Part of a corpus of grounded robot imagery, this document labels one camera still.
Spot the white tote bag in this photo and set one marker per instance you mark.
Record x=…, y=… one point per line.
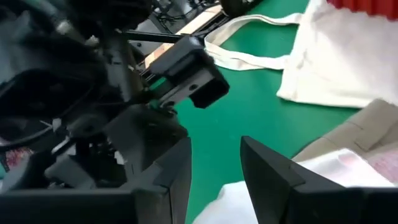
x=326, y=62

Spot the red plastic laundry basket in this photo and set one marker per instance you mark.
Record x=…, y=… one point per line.
x=373, y=6

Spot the beige grey garment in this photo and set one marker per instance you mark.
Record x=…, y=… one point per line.
x=367, y=130

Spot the white garment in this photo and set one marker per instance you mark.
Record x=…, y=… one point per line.
x=230, y=202

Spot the pink garment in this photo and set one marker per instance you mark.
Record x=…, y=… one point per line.
x=388, y=165

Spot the green table mat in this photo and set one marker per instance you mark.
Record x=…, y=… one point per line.
x=248, y=109

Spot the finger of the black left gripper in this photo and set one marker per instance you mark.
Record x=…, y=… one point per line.
x=149, y=137
x=192, y=71

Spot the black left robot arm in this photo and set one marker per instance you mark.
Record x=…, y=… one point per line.
x=236, y=6

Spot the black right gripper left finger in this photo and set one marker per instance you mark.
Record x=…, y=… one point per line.
x=177, y=180

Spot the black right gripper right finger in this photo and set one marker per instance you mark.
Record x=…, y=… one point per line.
x=267, y=183

